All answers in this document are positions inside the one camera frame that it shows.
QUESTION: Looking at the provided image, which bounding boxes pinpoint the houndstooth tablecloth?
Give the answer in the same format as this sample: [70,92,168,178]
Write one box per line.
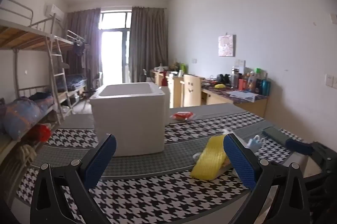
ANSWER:
[16,103,314,224]

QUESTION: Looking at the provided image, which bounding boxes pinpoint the red mesh bag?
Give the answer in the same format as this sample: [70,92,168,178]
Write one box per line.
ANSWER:
[32,124,51,141]

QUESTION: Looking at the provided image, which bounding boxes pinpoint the red snack packet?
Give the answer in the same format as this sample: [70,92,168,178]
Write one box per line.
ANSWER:
[171,111,197,122]

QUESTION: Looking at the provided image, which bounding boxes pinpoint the yellow sponge cloth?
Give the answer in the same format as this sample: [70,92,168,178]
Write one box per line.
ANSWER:
[190,134,229,179]

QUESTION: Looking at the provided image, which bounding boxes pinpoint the glass balcony door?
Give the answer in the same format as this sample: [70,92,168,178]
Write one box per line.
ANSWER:
[98,11,132,85]

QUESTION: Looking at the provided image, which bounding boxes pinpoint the dark smartphone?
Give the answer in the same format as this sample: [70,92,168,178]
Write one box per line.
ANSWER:
[262,126,291,147]

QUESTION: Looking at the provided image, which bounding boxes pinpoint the white paper sheets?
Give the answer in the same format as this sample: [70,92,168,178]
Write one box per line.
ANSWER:
[229,90,260,102]

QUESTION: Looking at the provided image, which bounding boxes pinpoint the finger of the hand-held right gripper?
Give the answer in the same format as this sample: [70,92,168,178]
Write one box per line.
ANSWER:
[286,138,337,178]

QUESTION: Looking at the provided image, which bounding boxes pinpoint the metal bunk ladder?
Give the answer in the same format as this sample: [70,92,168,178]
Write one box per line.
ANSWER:
[45,35,72,119]

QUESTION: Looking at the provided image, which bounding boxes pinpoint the dark blue clothes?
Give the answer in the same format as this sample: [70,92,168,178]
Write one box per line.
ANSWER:
[29,92,53,102]

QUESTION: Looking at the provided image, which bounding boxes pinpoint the white air conditioner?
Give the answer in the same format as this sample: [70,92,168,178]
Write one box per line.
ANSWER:
[45,4,65,22]

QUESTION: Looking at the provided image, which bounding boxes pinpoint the wooden desk with patterned top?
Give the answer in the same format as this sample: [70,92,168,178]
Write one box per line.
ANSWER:
[184,76,268,119]

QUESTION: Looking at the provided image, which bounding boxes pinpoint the wooden desk with drawers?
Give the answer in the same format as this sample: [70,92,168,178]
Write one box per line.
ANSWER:
[150,70,185,108]

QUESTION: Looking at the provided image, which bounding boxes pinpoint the row of toiletry bottles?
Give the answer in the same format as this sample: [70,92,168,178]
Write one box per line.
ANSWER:
[230,67,271,96]

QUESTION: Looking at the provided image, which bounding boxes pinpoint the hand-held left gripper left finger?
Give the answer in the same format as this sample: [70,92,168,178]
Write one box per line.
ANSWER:
[30,134,117,224]

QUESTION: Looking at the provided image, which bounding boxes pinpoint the blue patterned quilt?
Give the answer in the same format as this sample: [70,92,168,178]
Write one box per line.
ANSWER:
[4,96,54,140]

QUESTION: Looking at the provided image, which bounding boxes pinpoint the black headphones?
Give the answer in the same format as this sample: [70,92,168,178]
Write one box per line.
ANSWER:
[216,74,230,85]

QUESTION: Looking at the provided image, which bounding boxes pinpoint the brown curtain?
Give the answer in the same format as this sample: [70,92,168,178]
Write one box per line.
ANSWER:
[64,8,102,82]
[130,6,169,83]

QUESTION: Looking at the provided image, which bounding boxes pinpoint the blue checked bedding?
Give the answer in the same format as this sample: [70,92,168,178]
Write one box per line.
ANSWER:
[66,74,87,91]

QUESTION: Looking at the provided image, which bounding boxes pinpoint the pink wall picture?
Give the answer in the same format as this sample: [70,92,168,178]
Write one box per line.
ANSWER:
[218,35,235,57]

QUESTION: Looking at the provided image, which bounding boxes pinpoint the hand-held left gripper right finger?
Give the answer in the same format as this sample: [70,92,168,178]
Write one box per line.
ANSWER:
[223,133,312,224]

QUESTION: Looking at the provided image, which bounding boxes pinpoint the white foam box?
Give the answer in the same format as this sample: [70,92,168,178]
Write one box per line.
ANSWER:
[90,82,170,157]

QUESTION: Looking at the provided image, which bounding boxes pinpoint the large metal bunk bed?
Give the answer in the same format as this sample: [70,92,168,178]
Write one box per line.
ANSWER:
[0,0,69,140]

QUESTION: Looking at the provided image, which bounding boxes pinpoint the dark hanging clothes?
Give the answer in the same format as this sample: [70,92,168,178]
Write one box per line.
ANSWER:
[72,41,86,56]

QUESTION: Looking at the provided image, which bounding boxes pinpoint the white red pump bottle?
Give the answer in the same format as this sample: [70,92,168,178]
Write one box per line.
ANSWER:
[158,72,171,98]

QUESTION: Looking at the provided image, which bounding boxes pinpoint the small metal bunk bed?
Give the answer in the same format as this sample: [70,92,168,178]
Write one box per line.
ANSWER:
[53,29,91,106]

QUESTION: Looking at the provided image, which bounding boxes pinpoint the wooden smiley chair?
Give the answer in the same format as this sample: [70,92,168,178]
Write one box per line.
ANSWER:
[182,74,204,108]

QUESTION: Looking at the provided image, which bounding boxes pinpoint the beige rope bundle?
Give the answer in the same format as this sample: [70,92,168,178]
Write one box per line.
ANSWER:
[16,143,37,162]

